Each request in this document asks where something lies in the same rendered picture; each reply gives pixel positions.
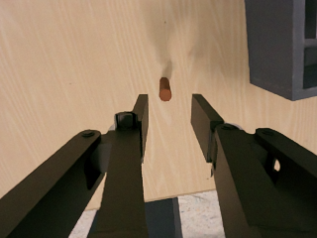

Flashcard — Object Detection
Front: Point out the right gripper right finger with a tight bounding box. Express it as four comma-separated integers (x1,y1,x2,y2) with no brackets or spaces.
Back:
190,93,317,238

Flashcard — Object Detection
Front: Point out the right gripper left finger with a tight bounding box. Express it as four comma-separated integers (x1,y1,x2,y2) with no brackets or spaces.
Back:
0,94,149,238

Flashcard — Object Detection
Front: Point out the white square plate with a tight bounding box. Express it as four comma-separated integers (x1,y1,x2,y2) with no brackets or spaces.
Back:
304,0,317,39

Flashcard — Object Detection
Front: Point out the brown cylindrical peg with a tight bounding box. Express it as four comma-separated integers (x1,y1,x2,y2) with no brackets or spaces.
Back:
158,77,172,102

